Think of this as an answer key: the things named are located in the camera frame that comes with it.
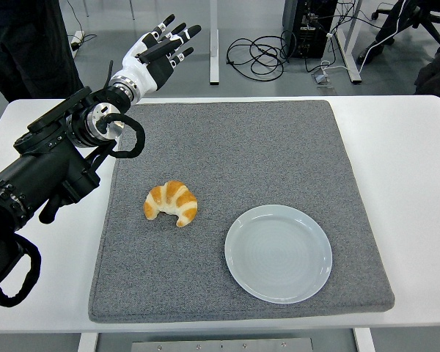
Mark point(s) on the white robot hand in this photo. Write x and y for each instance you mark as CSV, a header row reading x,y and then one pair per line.
x,y
139,77

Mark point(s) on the golden croissant bread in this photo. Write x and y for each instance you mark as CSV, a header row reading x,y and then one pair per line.
x,y
183,205

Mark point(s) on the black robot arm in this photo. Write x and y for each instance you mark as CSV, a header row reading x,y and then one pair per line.
x,y
40,172

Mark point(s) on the pale blue round plate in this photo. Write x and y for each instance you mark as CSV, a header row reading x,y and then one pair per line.
x,y
278,256

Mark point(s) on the grey metal plate with screws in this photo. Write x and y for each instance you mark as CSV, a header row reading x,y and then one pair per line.
x,y
220,345

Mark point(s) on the white power strip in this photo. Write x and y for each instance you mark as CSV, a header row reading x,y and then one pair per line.
x,y
77,40

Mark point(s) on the straight white desk leg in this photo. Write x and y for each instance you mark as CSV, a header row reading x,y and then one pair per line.
x,y
213,55

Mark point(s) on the person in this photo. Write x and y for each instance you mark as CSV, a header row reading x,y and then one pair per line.
x,y
22,44
385,33

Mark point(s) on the grey fabric mat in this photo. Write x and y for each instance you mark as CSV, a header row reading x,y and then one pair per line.
x,y
242,154

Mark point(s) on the black computer tower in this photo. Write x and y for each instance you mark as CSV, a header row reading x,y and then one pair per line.
x,y
297,14

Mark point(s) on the slanted white desk leg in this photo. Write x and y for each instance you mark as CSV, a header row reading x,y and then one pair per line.
x,y
353,71

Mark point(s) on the white table leg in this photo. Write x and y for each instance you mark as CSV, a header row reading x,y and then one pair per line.
x,y
364,341
88,342

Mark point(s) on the black office chair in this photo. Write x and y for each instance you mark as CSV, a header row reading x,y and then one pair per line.
x,y
430,31

